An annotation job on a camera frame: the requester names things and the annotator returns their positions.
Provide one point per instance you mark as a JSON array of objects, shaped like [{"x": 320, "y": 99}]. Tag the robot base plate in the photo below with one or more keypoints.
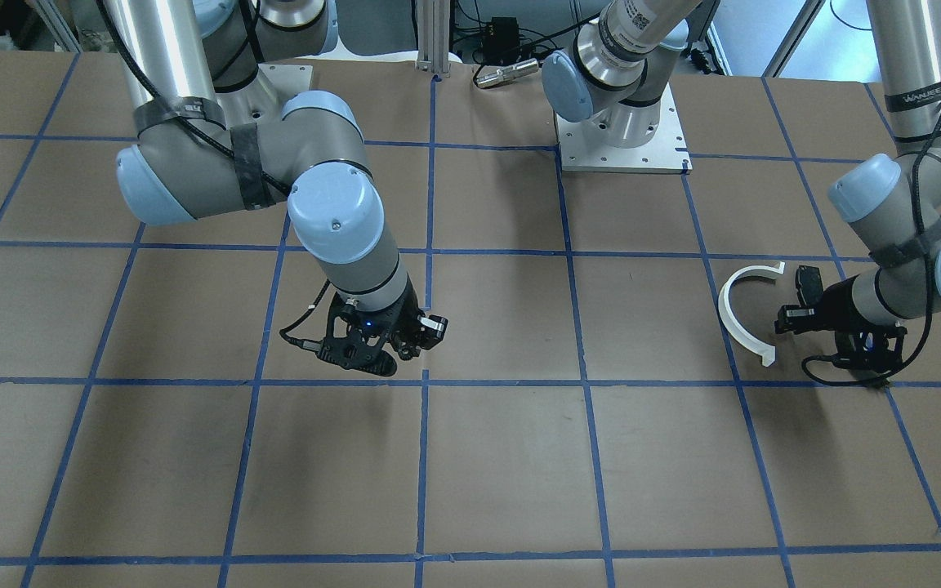
[
  {"x": 626, "y": 139},
  {"x": 274, "y": 85}
]

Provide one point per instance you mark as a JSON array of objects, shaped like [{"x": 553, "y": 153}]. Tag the aluminium frame post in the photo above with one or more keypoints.
[{"x": 433, "y": 36}]

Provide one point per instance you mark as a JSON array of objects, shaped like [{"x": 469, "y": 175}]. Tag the silver cylinder connector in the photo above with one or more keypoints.
[{"x": 506, "y": 74}]

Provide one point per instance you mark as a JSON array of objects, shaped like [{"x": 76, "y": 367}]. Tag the black brake pad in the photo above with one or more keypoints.
[{"x": 809, "y": 285}]

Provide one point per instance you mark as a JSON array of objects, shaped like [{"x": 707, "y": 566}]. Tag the green curved brake shoe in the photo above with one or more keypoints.
[{"x": 879, "y": 381}]

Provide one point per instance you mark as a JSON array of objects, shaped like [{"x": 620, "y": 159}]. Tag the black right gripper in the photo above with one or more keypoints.
[{"x": 402, "y": 317}]

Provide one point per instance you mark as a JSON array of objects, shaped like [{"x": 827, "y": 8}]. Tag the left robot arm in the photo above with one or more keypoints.
[{"x": 614, "y": 65}]

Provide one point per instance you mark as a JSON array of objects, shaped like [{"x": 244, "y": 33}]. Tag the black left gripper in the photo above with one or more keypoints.
[{"x": 835, "y": 303}]

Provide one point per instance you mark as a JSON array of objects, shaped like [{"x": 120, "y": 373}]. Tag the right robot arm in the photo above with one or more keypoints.
[{"x": 196, "y": 158}]

